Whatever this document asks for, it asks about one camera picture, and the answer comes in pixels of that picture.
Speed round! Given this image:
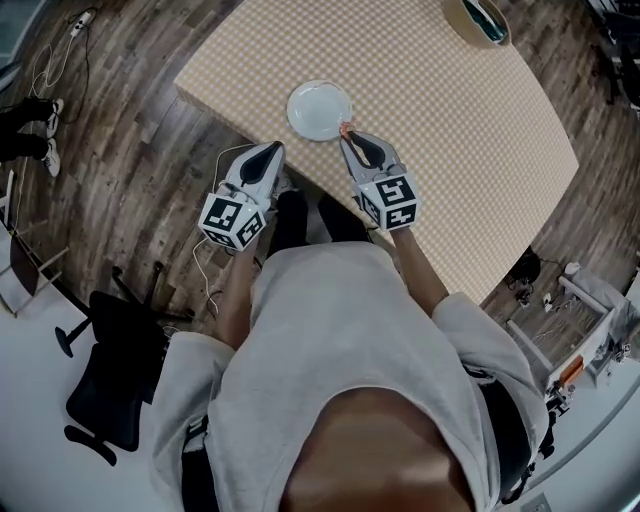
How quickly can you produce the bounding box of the person's leg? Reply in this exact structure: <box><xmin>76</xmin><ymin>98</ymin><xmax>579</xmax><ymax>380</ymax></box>
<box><xmin>267</xmin><ymin>190</ymin><xmax>310</xmax><ymax>259</ymax></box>
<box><xmin>317</xmin><ymin>193</ymin><xmax>374</xmax><ymax>246</ymax></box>

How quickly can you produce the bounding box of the white power strip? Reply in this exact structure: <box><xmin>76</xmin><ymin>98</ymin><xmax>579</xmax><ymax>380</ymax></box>
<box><xmin>69</xmin><ymin>9</ymin><xmax>97</xmax><ymax>38</ymax></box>

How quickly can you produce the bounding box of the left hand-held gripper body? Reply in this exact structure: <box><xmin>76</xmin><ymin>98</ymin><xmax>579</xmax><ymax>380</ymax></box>
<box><xmin>198</xmin><ymin>181</ymin><xmax>276</xmax><ymax>253</ymax></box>

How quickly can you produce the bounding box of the long white gripper cable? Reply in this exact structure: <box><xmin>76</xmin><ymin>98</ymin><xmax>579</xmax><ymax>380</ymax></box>
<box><xmin>192</xmin><ymin>142</ymin><xmax>257</xmax><ymax>321</ymax></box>

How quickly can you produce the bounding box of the person's grey sweatshirt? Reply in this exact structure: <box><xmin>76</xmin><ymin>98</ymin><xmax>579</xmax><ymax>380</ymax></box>
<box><xmin>147</xmin><ymin>242</ymin><xmax>551</xmax><ymax>512</ymax></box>

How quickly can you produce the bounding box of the white power strip cable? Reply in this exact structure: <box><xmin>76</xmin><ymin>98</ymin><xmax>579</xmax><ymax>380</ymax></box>
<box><xmin>27</xmin><ymin>33</ymin><xmax>79</xmax><ymax>100</ymax></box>

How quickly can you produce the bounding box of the white frame stool brown seat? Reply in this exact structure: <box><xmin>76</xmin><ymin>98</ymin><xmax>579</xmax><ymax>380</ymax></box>
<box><xmin>0</xmin><ymin>169</ymin><xmax>71</xmax><ymax>319</ymax></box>

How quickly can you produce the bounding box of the person's right leg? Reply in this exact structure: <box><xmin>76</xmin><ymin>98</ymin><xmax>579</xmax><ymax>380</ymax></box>
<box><xmin>317</xmin><ymin>193</ymin><xmax>374</xmax><ymax>246</ymax></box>

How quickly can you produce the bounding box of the table with checkered tablecloth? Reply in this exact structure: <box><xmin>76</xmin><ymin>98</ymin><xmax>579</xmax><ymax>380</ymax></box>
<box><xmin>173</xmin><ymin>0</ymin><xmax>581</xmax><ymax>305</ymax></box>

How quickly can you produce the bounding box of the bundle of black cables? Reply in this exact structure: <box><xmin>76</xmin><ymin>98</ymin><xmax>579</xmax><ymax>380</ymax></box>
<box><xmin>504</xmin><ymin>246</ymin><xmax>543</xmax><ymax>292</ymax></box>

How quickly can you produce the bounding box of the black harness strap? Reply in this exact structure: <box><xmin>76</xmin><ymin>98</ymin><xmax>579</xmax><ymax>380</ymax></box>
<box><xmin>469</xmin><ymin>367</ymin><xmax>557</xmax><ymax>506</ymax></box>
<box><xmin>180</xmin><ymin>414</ymin><xmax>221</xmax><ymax>512</ymax></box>

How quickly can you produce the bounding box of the orange box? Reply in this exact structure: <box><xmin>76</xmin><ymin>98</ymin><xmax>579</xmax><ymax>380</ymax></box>
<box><xmin>560</xmin><ymin>355</ymin><xmax>585</xmax><ymax>384</ymax></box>

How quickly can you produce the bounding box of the round beige basket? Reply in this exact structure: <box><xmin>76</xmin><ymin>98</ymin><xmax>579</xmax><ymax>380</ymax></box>
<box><xmin>442</xmin><ymin>0</ymin><xmax>514</xmax><ymax>50</ymax></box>

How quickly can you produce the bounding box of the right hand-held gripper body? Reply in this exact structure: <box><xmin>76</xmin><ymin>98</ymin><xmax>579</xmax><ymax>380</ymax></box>
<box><xmin>352</xmin><ymin>159</ymin><xmax>421</xmax><ymax>233</ymax></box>

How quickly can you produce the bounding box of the white round plate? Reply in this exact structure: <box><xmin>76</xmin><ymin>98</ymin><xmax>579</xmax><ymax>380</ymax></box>
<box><xmin>286</xmin><ymin>79</ymin><xmax>355</xmax><ymax>142</ymax></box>

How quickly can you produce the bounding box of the person's left forearm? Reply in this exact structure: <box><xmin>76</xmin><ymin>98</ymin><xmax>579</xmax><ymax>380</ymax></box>
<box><xmin>214</xmin><ymin>244</ymin><xmax>264</xmax><ymax>351</ymax></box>

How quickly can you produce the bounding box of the person's right forearm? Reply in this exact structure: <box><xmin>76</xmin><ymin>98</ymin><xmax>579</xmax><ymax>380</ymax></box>
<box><xmin>389</xmin><ymin>227</ymin><xmax>450</xmax><ymax>316</ymax></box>

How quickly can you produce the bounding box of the person's left leg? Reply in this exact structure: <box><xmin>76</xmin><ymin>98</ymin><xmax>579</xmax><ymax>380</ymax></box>
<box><xmin>267</xmin><ymin>190</ymin><xmax>310</xmax><ymax>259</ymax></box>

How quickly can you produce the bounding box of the black office chair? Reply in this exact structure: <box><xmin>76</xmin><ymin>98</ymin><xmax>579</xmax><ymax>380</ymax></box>
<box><xmin>54</xmin><ymin>262</ymin><xmax>196</xmax><ymax>467</ymax></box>

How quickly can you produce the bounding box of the black wheeled chair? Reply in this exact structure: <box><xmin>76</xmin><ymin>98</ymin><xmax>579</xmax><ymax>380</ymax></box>
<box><xmin>584</xmin><ymin>0</ymin><xmax>640</xmax><ymax>110</ymax></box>

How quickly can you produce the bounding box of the white shelf unit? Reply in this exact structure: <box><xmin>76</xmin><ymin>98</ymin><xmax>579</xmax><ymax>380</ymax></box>
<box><xmin>507</xmin><ymin>262</ymin><xmax>640</xmax><ymax>401</ymax></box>

